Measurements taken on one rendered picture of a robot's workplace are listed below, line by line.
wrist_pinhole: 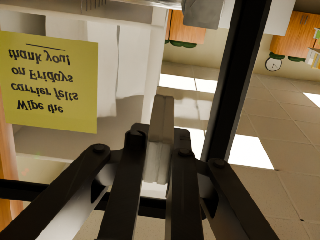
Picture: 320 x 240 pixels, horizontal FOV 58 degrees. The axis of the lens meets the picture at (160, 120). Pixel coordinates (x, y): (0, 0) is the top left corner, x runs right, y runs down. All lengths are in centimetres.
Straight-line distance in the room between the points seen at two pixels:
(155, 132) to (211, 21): 8
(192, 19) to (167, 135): 7
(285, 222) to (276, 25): 342
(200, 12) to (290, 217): 229
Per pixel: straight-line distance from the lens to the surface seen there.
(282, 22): 510
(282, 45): 555
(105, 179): 16
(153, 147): 16
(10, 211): 43
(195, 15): 19
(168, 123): 18
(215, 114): 23
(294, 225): 238
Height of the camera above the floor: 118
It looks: 26 degrees up
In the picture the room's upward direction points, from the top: 172 degrees counter-clockwise
